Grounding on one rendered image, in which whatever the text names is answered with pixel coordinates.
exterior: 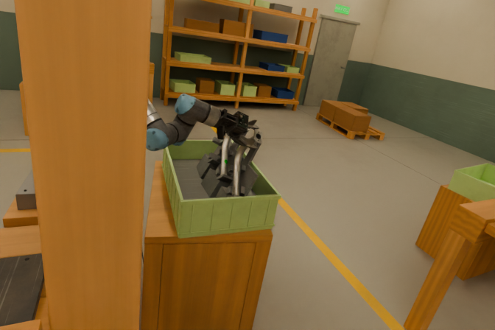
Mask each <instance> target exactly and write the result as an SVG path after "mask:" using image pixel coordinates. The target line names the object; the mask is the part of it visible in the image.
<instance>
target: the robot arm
mask: <svg viewBox="0 0 495 330"><path fill-rule="evenodd" d="M227 111H228V110H226V109H223V110H220V109H219V108H216V107H214V106H213V105H210V104H208V103H206V102H204V101H201V100H199V99H197V98H195V97H194V96H189V95H187V94H181V95H180V96H179V97H178V99H177V102H176V103H175V112H176V113H178V114H177V116H176V117H175V119H174V120H173V121H172V122H169V123H166V124H165V123H164V121H163V120H162V118H161V117H160V115H159V114H158V112H157V110H156V109H155V108H154V107H153V105H152V103H151V102H150V101H149V99H148V107H147V144H146V148H147V149H148V150H150V151H158V150H162V149H164V148H166V147H168V146H169V145H171V144H173V145H175V146H177V145H178V146H180V145H182V144H183V143H184V141H185V140H186V139H187V138H188V136H189V134H190V132H191V131H192V129H193V127H194V126H195V124H196V122H201V123H203V124H206V125H208V126H210V127H215V128H216V129H217V138H218V139H222V140H223V138H224V135H225V134H226V133H227V135H228V136H230V138H231V139H232V140H233V141H234V142H235V143H237V144H239V145H241V146H243V147H249V148H253V149H257V148H258V147H257V146H256V145H255V144H254V143H255V141H256V140H255V139H254V138H247V137H246V136H244V135H241V136H239V135H240V134H241V133H246V132H247V129H250V128H251V129H254V130H255V129H259V127H258V126H257V125H255V123H256V122H257V120H256V119H254V120H251V121H248V119H249V116H248V115H246V114H244V113H242V112H239V111H237V112H236V113H235V114H234V115H232V114H229V113H227Z"/></svg>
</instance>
